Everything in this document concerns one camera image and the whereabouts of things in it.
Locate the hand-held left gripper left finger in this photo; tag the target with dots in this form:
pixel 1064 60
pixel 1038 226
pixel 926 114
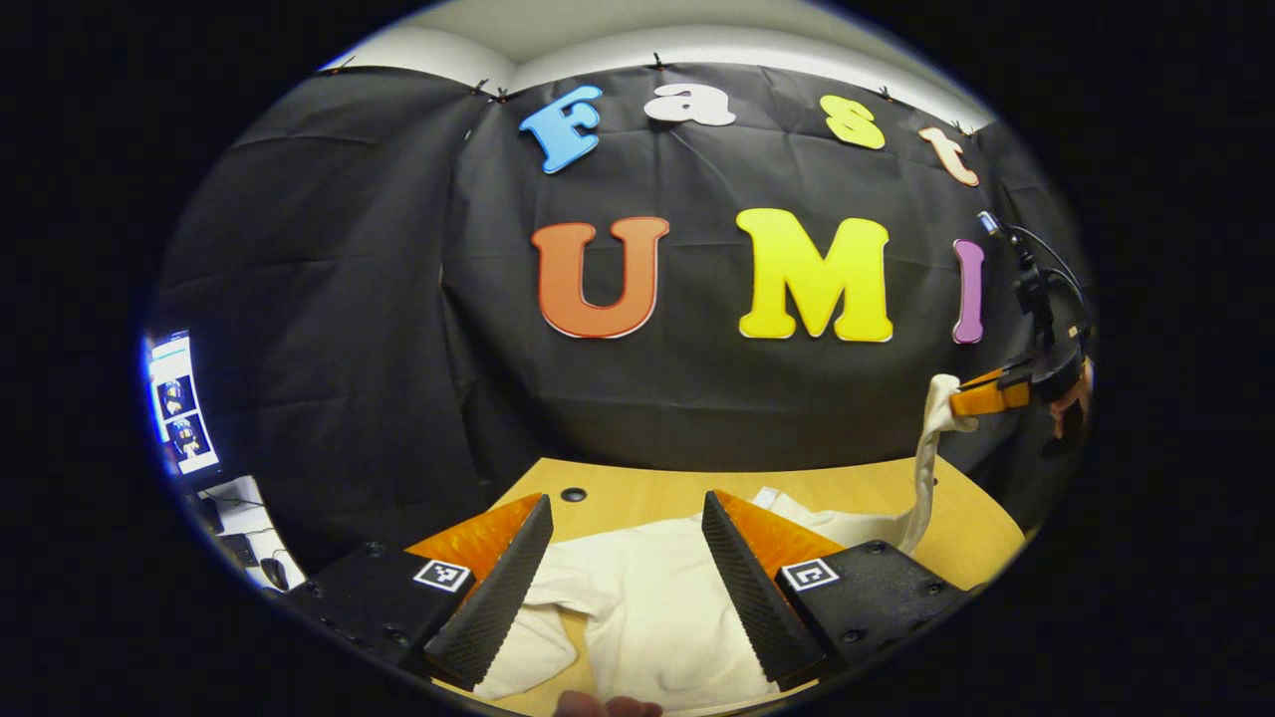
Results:
pixel 508 578

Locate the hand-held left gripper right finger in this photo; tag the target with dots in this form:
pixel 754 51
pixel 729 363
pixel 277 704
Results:
pixel 747 588

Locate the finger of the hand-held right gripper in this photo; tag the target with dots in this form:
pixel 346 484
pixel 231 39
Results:
pixel 991 396

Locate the white sweatshirt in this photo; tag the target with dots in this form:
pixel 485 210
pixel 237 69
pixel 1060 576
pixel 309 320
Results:
pixel 647 597

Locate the black backdrop cloth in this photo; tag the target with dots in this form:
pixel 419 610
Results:
pixel 697 398

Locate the black computer mouse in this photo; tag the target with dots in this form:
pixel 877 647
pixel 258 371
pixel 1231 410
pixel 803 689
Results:
pixel 275 573

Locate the black keyboard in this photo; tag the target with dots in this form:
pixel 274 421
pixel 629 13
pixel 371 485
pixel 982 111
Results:
pixel 241 550

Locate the white side desk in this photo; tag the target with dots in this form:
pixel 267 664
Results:
pixel 234 508

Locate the computer monitor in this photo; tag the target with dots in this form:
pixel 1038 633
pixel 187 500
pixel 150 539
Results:
pixel 181 403

